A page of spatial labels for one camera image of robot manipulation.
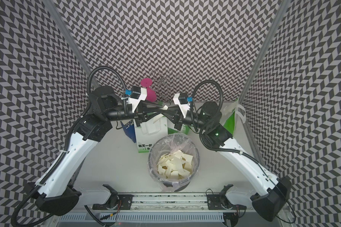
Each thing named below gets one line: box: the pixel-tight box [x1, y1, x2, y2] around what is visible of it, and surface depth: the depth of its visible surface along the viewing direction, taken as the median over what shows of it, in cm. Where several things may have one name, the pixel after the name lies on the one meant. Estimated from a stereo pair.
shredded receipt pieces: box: [156, 149, 194, 180], surface depth 73 cm
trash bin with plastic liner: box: [147, 132, 201, 193], surface depth 70 cm
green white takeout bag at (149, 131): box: [133, 113, 169, 154], surface depth 83 cm
